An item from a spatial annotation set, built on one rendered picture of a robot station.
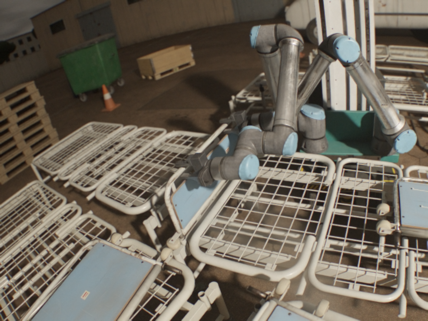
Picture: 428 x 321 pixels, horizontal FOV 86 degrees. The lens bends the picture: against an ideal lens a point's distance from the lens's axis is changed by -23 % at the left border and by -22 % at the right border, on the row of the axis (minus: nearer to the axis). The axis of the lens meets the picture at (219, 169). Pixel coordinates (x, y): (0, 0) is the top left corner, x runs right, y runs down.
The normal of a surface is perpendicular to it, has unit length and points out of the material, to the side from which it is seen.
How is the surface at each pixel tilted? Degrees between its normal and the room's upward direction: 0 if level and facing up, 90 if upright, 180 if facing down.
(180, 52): 90
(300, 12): 90
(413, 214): 5
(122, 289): 5
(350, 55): 84
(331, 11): 90
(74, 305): 5
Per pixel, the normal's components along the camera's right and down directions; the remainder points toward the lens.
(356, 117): -0.31, 0.57
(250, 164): 0.80, 0.05
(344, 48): -0.15, 0.48
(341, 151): -0.19, -0.82
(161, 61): 0.65, 0.30
